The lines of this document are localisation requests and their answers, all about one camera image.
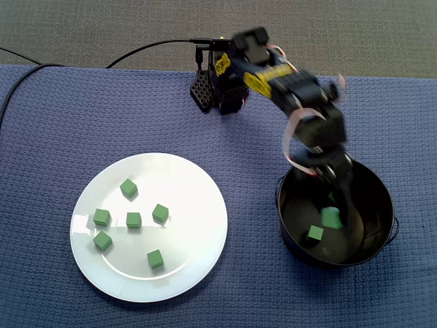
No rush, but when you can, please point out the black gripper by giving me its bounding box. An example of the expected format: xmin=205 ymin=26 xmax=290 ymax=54
xmin=292 ymin=105 xmax=358 ymax=229

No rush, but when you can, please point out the black round metal container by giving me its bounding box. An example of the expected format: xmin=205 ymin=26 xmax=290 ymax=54
xmin=274 ymin=155 xmax=400 ymax=269

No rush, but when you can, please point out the white round plate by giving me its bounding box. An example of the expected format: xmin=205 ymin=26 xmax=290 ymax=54
xmin=70 ymin=152 xmax=229 ymax=303

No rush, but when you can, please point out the blue waffle weave cloth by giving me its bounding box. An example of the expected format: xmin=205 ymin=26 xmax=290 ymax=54
xmin=0 ymin=64 xmax=437 ymax=328

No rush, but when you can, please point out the short black robot cable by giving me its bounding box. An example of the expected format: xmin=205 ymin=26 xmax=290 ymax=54
xmin=194 ymin=44 xmax=210 ymax=71

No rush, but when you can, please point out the long black robot cable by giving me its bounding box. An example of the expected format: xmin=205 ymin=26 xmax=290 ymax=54
xmin=104 ymin=36 xmax=223 ymax=69

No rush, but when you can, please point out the thick black cable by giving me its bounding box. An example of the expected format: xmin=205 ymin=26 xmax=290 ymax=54
xmin=0 ymin=63 xmax=64 ymax=133

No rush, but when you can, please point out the thin black cable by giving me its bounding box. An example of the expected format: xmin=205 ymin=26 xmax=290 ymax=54
xmin=0 ymin=46 xmax=42 ymax=65

